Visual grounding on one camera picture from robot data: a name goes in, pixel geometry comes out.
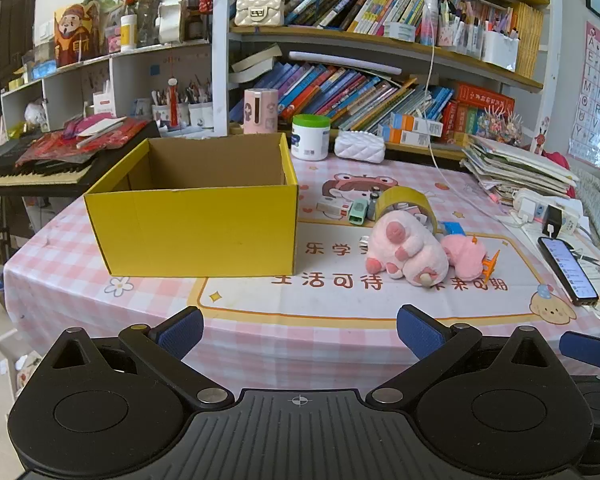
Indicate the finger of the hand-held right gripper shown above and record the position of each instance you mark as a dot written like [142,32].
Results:
[585,347]

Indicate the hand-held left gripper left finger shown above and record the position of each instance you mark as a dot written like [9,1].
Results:
[182,332]

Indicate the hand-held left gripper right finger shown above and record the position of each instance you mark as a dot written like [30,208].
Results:
[420,332]

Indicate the large pink plush toy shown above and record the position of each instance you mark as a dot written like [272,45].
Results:
[405,250]

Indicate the small pink plush pig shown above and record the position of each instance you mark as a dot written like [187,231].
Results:
[462,257]

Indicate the yellow cardboard box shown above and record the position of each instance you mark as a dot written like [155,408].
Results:
[190,235]

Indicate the orange plastic clip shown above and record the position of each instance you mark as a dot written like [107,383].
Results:
[490,262]

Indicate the mint green handheld device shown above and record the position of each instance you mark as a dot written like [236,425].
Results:
[358,211]

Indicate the yellow tape roll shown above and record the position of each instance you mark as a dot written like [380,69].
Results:
[405,195]

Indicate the small white box red label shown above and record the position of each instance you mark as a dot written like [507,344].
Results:
[330,208]

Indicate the pink printed tablecloth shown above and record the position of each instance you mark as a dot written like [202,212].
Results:
[130,300]

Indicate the black smartphone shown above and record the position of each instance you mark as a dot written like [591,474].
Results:
[567,270]

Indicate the small blue toy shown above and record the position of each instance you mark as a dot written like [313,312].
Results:
[452,229]

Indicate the black power adapter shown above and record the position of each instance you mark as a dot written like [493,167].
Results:
[552,220]

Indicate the white power strip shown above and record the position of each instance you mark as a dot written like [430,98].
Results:
[567,212]

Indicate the small grey gadget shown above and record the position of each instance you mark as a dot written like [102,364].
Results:
[374,196]

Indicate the white usb charger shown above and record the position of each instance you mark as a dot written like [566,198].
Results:
[528,206]

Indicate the pink highlighter pen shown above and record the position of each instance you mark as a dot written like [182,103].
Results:
[495,199]

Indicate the stack of papers and books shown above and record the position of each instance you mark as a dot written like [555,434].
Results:
[515,165]

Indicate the orange blue white carton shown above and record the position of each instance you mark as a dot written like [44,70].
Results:
[405,138]
[420,124]

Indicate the white quilted purse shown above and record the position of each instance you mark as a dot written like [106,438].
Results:
[359,147]

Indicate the white pen cup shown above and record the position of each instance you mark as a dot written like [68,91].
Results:
[162,116]
[201,115]

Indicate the black keyboard piano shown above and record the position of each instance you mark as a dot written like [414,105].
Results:
[30,176]

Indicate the colourful beaded hair ornament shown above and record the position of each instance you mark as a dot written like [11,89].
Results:
[500,127]

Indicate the white jar green lid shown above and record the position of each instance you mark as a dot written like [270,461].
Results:
[310,140]

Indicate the white booklet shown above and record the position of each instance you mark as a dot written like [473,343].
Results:
[97,127]

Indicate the pile of red packets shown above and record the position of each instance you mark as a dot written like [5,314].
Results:
[55,149]

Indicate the pink cartoon tumbler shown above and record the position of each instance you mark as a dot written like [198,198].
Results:
[260,110]

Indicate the red boxed book set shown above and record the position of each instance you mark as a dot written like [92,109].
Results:
[480,100]

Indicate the white carton red stripe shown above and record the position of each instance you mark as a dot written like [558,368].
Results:
[103,104]

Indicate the row of colourful books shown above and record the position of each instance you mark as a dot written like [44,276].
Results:
[360,2]
[340,92]

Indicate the white plastic bag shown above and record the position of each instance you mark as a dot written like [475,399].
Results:
[35,114]

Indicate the thick cream-paged book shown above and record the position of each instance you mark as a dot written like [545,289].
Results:
[250,76]
[260,57]

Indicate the white cubby shelf unit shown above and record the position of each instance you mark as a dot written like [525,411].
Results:
[130,67]

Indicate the white yellow bookshelf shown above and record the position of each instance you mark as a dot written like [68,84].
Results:
[220,60]

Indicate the white rolled sheet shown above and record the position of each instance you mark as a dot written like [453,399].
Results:
[345,61]

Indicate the white desk pen organizer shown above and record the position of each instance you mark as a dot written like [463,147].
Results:
[500,52]

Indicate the white teal small box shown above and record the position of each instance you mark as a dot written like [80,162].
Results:
[399,31]

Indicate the white bottle yellow label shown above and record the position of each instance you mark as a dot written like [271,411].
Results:
[128,32]

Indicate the row of yellow books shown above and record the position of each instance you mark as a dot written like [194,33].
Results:
[527,40]

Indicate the pastel gradient bottle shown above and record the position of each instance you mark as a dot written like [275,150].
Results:
[430,20]

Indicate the white ribbon-shaped holder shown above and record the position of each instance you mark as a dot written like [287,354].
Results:
[170,17]

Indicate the fortune god figure box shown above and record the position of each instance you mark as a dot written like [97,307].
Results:
[75,35]

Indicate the alphabet wall poster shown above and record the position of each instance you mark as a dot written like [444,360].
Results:
[597,105]

